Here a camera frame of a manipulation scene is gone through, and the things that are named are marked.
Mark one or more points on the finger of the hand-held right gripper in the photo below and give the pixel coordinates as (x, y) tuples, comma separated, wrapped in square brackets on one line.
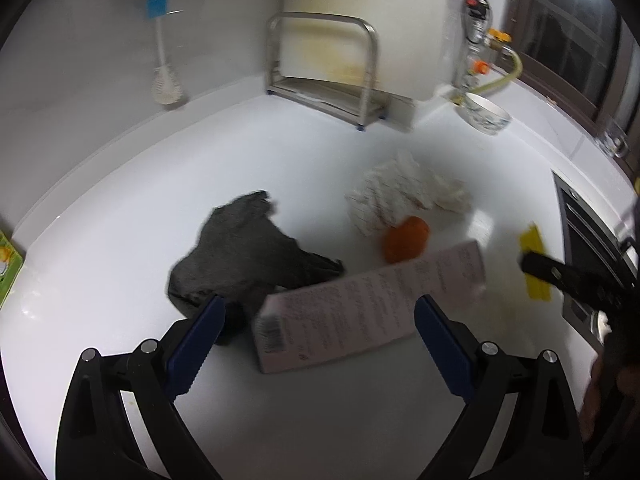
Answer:
[(570, 277)]

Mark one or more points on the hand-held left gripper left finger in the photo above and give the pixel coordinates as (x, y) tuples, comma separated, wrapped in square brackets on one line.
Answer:
[(195, 347)]

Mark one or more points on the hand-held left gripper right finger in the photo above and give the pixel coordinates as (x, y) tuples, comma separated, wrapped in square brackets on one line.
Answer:
[(442, 347)]

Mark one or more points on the yellow plastic funnel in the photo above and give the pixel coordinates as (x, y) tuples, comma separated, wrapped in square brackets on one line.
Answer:
[(531, 240)]

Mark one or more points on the dark grey cloth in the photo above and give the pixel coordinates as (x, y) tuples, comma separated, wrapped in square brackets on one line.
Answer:
[(240, 260)]

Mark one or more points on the pale pink paper box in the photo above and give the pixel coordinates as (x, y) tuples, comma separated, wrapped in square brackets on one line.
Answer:
[(350, 310)]

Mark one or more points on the orange fruit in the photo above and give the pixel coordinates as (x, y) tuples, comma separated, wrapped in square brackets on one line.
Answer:
[(406, 240)]

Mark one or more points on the printed paper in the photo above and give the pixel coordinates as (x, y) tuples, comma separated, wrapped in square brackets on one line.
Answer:
[(385, 195)]

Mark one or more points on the person's right hand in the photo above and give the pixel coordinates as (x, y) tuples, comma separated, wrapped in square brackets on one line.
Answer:
[(592, 400)]

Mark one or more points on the black kitchen sink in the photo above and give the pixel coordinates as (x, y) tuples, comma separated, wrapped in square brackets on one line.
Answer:
[(580, 230)]

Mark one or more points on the clear glass mug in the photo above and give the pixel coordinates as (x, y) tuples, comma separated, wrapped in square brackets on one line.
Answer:
[(612, 142)]

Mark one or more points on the patterned ceramic bowl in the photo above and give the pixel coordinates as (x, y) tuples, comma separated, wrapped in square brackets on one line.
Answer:
[(485, 114)]

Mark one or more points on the green and yellow pouch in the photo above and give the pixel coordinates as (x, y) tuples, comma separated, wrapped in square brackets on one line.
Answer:
[(7, 265)]

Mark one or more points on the orange valve knob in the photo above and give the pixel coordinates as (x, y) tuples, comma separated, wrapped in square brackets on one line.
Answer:
[(480, 66)]

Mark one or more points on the steel gas valve pipe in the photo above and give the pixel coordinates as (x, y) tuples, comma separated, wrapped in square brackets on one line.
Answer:
[(475, 50)]

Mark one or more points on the white bottle brush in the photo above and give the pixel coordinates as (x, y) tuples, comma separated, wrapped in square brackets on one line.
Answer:
[(165, 87)]

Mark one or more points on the steel board rack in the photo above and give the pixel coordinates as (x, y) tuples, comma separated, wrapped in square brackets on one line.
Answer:
[(320, 91)]

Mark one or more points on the dark window frame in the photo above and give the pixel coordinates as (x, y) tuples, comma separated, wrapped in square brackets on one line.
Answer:
[(565, 35)]

